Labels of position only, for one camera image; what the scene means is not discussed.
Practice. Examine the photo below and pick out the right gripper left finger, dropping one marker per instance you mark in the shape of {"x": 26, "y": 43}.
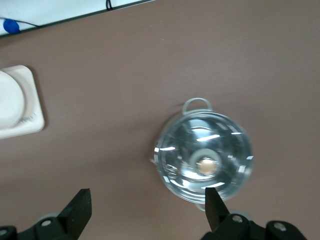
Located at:
{"x": 72, "y": 217}

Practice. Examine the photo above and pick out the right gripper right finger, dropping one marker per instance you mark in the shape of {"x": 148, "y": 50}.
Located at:
{"x": 217, "y": 217}

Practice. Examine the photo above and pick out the cream rabbit print tray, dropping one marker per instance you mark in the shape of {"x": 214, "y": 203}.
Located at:
{"x": 33, "y": 107}

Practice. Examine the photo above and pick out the glass pot lid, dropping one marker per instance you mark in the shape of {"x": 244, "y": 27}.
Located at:
{"x": 205, "y": 145}

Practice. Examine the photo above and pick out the grey electric cooking pot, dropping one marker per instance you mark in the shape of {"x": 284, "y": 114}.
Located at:
{"x": 197, "y": 100}

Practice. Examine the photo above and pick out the brown table mat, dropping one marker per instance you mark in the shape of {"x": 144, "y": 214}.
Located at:
{"x": 150, "y": 62}

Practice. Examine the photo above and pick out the blue round object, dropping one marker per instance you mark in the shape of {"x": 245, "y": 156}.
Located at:
{"x": 11, "y": 26}

